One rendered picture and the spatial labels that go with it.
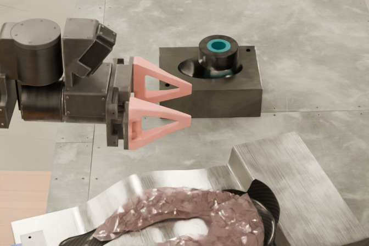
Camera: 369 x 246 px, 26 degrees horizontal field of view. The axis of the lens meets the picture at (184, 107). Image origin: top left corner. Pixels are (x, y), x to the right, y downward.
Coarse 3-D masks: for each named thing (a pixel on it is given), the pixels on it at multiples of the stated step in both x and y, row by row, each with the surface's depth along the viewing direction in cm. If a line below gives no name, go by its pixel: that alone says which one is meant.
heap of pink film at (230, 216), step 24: (144, 192) 126; (168, 192) 126; (192, 192) 128; (216, 192) 128; (120, 216) 125; (144, 216) 122; (168, 216) 123; (192, 216) 125; (216, 216) 124; (240, 216) 124; (168, 240) 119; (192, 240) 117; (216, 240) 120; (240, 240) 120
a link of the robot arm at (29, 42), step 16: (0, 32) 92; (16, 32) 92; (32, 32) 92; (48, 32) 92; (0, 48) 92; (16, 48) 91; (32, 48) 90; (48, 48) 91; (0, 64) 93; (16, 64) 93; (32, 64) 92; (48, 64) 92; (0, 80) 93; (32, 80) 93; (48, 80) 93; (16, 96) 100; (0, 112) 95
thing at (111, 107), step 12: (120, 60) 100; (108, 96) 94; (108, 108) 92; (120, 108) 98; (72, 120) 97; (84, 120) 97; (96, 120) 97; (108, 120) 93; (108, 132) 95; (108, 144) 96
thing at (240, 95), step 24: (168, 48) 165; (192, 48) 165; (240, 48) 165; (168, 72) 158; (192, 72) 162; (216, 72) 162; (240, 72) 158; (192, 96) 155; (216, 96) 155; (240, 96) 155
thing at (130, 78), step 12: (132, 60) 99; (144, 60) 100; (120, 72) 97; (132, 72) 99; (144, 72) 99; (156, 72) 99; (120, 84) 95; (132, 84) 101; (144, 84) 101; (180, 84) 100; (120, 96) 95; (144, 96) 102; (156, 96) 102; (168, 96) 101; (180, 96) 101
